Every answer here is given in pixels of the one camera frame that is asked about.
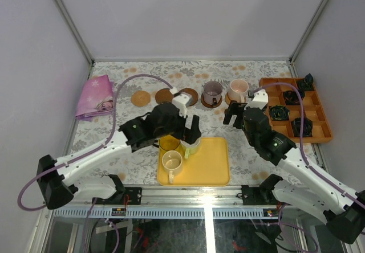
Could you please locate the woven rattan coaster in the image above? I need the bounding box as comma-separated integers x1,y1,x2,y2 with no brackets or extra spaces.
225,93,237,105
131,91,151,107

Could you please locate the white mug green handle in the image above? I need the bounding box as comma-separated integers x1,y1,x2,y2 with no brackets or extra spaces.
181,138,201,160

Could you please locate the pink ceramic mug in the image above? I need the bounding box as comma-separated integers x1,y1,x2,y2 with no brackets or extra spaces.
228,79,249,103

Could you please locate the yellow glass mug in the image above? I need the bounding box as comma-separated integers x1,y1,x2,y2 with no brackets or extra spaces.
152,135,180,154

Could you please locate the purple mug black handle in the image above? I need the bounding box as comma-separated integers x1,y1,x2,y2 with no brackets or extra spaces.
203,81,223,103

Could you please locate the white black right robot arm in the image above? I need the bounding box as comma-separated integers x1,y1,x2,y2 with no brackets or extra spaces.
223,101,364,244

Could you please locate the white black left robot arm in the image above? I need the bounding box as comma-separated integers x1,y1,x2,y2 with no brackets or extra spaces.
37,103,201,210

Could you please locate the brown wooden coaster left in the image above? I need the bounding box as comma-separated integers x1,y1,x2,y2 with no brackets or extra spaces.
155,88,173,104

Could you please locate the brown wooden coaster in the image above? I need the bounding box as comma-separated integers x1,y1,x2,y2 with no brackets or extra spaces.
180,88,199,107
200,93,222,109
155,88,173,104

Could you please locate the brown wooden coaster right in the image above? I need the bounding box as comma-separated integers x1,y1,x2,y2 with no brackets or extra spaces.
200,93,222,109

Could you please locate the brown wooden coaster middle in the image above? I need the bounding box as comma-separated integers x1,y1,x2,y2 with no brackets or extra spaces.
180,88,199,107

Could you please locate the rolled tie with yellow pattern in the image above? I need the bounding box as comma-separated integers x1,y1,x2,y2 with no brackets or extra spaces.
269,105,290,121

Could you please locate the cream ceramic mug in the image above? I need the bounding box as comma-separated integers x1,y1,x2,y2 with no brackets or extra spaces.
162,150,183,184

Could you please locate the yellow plastic tray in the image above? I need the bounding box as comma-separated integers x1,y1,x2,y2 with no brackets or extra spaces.
157,137,230,186

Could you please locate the orange wooden divided organizer box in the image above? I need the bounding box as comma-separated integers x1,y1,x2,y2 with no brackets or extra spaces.
259,77,332,144

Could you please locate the rolled tie with orange pattern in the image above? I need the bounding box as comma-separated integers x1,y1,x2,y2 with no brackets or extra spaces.
283,91,300,105

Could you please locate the floral patterned tablecloth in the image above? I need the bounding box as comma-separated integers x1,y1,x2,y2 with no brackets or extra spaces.
68,60,299,185

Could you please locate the rolled dark speckled tie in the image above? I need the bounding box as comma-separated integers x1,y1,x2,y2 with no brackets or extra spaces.
291,117,313,137

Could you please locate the rolled dark green tie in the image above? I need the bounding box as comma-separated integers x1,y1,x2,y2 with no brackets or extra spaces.
297,74,314,91

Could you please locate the pink folded cloth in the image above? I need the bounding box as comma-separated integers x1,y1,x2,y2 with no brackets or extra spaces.
75,75,113,121

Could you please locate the aluminium front frame rail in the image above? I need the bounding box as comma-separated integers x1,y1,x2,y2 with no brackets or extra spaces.
42,183,350,208

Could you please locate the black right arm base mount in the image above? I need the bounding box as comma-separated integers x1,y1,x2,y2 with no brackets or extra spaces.
241,185,279,206

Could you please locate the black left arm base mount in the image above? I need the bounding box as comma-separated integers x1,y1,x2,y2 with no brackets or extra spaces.
92,186,143,206

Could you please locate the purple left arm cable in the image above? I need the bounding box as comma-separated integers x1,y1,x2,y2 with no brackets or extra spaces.
17,74,179,253

